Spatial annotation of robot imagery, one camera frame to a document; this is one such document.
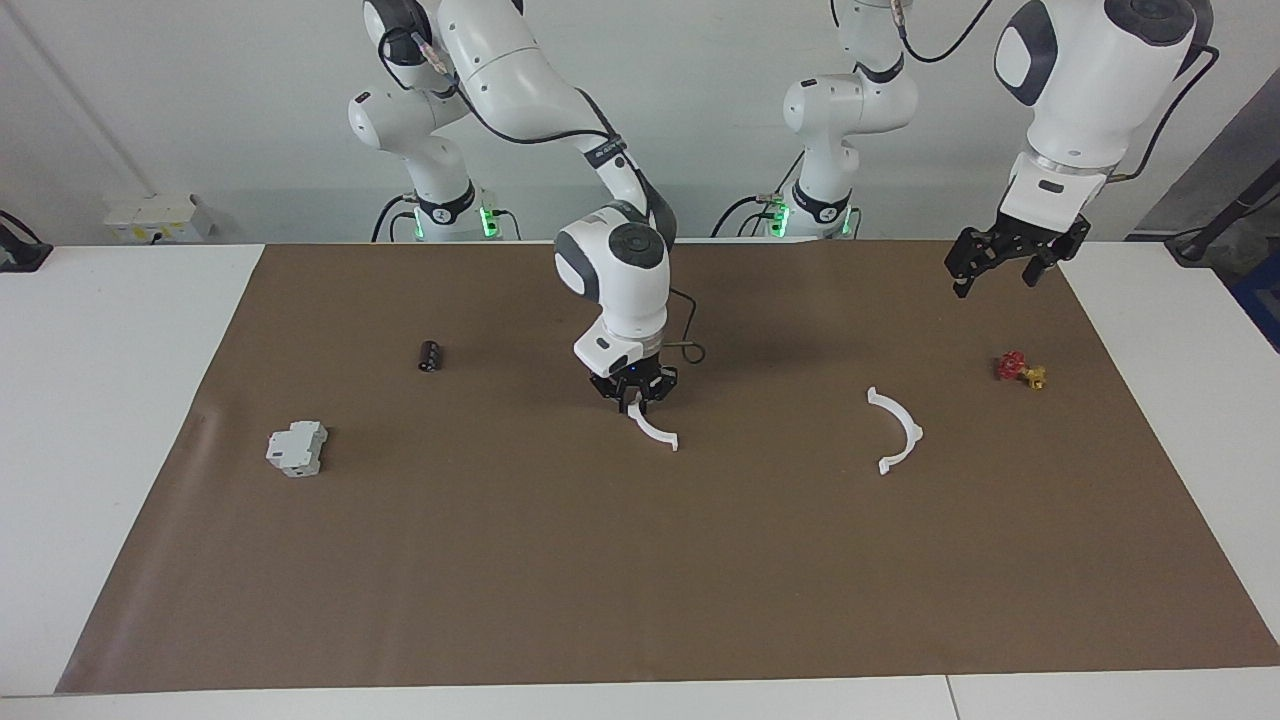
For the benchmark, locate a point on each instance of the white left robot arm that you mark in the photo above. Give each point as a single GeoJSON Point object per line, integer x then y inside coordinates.
{"type": "Point", "coordinates": [1080, 100]}

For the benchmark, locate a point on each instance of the white power strip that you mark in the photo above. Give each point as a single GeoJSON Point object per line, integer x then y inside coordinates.
{"type": "Point", "coordinates": [150, 215]}

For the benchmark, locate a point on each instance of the black clamp mount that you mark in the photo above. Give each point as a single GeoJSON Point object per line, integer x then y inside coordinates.
{"type": "Point", "coordinates": [20, 255]}

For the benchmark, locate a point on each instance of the black cylindrical capacitor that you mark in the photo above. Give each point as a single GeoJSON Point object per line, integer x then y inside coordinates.
{"type": "Point", "coordinates": [431, 356]}

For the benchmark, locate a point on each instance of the blue object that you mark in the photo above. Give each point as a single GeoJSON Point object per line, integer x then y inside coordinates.
{"type": "Point", "coordinates": [1265, 300]}

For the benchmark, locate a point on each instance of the red and yellow valve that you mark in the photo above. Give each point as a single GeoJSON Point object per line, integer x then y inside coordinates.
{"type": "Point", "coordinates": [1013, 366]}

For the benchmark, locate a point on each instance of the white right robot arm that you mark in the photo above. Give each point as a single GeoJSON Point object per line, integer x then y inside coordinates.
{"type": "Point", "coordinates": [610, 270]}

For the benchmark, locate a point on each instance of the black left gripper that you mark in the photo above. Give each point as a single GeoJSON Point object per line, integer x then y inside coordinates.
{"type": "Point", "coordinates": [1010, 245]}

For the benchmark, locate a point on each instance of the white circuit breaker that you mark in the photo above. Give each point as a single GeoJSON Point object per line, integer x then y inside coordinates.
{"type": "Point", "coordinates": [295, 448]}

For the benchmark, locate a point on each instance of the brown paper mat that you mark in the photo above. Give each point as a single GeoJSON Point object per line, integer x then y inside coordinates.
{"type": "Point", "coordinates": [650, 560]}

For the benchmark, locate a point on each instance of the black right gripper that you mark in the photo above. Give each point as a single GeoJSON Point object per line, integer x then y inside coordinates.
{"type": "Point", "coordinates": [615, 382]}

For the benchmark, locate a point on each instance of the black stand pole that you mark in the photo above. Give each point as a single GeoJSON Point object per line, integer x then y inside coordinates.
{"type": "Point", "coordinates": [1190, 250]}

